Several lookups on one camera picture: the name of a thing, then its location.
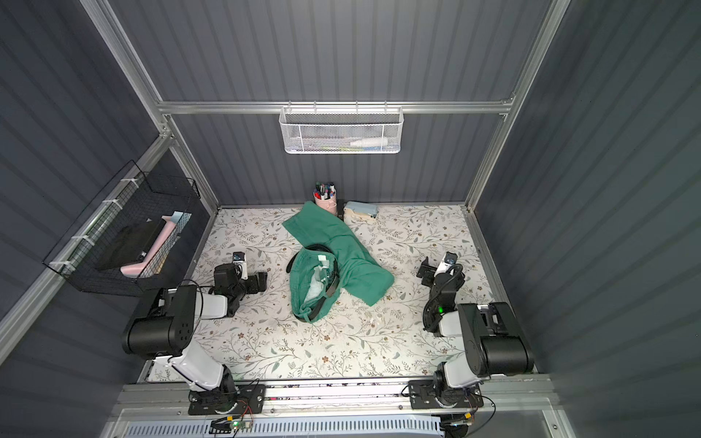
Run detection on green trousers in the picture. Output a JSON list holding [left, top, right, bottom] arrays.
[[283, 202, 394, 323]]

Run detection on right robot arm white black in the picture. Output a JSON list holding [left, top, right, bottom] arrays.
[[408, 252, 534, 410]]

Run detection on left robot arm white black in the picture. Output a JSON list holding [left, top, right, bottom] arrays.
[[122, 263, 268, 414]]

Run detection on pink plastic tool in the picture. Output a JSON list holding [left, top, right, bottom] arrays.
[[120, 211, 185, 279]]

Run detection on black flat pouch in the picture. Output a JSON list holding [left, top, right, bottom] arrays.
[[95, 219, 161, 271]]

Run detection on folded light blue cloth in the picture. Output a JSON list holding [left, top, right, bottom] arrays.
[[344, 201, 379, 221]]

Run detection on pink pen holder cup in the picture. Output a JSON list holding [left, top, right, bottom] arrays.
[[313, 182, 338, 216]]

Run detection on white ventilated front panel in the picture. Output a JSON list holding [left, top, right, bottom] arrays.
[[120, 414, 445, 437]]

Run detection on small green circuit board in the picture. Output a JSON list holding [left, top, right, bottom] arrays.
[[208, 416, 253, 436]]

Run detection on white tube in basket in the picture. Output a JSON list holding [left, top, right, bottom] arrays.
[[350, 137, 389, 150]]

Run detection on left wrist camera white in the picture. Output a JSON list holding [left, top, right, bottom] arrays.
[[232, 251, 248, 279]]

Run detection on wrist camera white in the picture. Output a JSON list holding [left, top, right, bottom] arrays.
[[232, 251, 248, 279], [434, 252, 458, 276]]

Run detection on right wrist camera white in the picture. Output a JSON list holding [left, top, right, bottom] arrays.
[[434, 252, 458, 276]]

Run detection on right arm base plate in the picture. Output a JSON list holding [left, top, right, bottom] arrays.
[[407, 379, 484, 411]]

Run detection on black wire wall basket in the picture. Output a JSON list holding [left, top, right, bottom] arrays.
[[43, 168, 207, 297]]

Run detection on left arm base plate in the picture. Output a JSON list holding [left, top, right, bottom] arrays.
[[188, 383, 266, 416]]

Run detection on white wire mesh basket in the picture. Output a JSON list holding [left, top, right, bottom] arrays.
[[279, 106, 405, 154]]

